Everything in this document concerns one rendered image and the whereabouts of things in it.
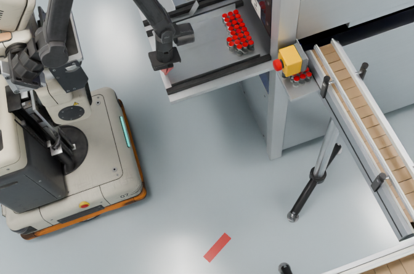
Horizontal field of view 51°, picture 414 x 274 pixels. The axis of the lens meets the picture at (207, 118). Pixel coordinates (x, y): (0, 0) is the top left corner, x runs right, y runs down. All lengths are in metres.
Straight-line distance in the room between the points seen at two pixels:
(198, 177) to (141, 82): 0.72
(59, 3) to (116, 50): 1.71
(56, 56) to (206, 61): 0.57
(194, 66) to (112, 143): 0.78
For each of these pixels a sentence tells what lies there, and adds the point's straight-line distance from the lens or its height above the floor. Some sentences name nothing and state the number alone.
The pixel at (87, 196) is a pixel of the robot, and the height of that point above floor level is 0.27.
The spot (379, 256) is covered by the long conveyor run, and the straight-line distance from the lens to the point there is 1.35.
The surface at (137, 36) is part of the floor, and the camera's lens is 2.94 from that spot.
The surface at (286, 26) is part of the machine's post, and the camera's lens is 1.44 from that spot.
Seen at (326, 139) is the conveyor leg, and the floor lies 0.57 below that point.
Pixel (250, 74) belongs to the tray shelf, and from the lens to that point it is 1.61.
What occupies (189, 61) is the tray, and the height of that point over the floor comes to 0.88.
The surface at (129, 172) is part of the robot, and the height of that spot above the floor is 0.28.
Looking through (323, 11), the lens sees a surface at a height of 1.12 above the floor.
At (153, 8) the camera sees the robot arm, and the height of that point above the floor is 1.27.
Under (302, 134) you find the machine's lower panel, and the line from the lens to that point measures 2.25.
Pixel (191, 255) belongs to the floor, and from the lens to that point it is 2.28.
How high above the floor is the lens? 2.22
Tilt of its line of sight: 62 degrees down
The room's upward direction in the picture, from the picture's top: 13 degrees counter-clockwise
